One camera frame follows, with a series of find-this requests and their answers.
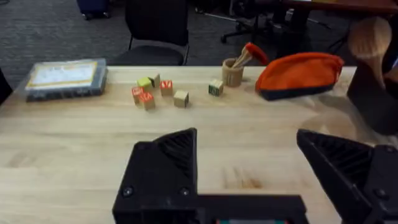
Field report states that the black chair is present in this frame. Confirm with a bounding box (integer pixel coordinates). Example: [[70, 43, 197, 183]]
[[108, 0, 191, 67]]

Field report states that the green-printed wooden toy block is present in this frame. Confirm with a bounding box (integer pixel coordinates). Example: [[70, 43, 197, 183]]
[[208, 78, 224, 98]]

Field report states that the grey box with yellow-framed label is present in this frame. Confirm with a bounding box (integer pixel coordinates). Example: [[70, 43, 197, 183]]
[[24, 58, 109, 103]]

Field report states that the brown wooden desk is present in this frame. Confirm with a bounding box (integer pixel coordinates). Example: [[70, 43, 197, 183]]
[[281, 0, 398, 15]]

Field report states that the red-printed wooden toy block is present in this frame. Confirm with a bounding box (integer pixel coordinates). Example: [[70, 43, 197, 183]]
[[131, 86, 145, 105], [138, 92, 156, 111], [159, 80, 174, 97]]

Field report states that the plain wooden toy block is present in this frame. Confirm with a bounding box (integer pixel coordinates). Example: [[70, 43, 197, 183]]
[[173, 90, 190, 109]]

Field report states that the orange and navy zip pouch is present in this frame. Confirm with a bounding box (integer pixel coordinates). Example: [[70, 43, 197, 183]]
[[255, 52, 345, 101]]

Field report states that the ribbed wooden cup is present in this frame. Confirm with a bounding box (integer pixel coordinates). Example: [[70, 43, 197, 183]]
[[221, 57, 244, 88]]

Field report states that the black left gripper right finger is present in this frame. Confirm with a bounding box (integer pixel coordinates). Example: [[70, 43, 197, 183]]
[[296, 128, 398, 224]]

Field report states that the wooden spoon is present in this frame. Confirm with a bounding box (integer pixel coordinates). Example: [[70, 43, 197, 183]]
[[347, 16, 393, 91]]

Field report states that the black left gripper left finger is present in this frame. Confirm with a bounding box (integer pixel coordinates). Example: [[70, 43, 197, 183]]
[[112, 127, 200, 224]]

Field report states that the blue case on wheels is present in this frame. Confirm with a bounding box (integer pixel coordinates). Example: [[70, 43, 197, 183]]
[[76, 0, 111, 21]]

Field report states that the dark-faced wooden toy block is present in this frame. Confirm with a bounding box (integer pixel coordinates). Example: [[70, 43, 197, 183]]
[[149, 73, 161, 89]]

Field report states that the red-headed wooden spatula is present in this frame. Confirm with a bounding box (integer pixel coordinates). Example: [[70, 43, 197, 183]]
[[231, 42, 269, 70]]

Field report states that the black office chair base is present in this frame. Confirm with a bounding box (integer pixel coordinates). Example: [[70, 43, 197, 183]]
[[195, 0, 284, 44]]

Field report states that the green-topped wooden toy block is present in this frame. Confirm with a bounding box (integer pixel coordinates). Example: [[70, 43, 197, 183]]
[[136, 77, 154, 91]]

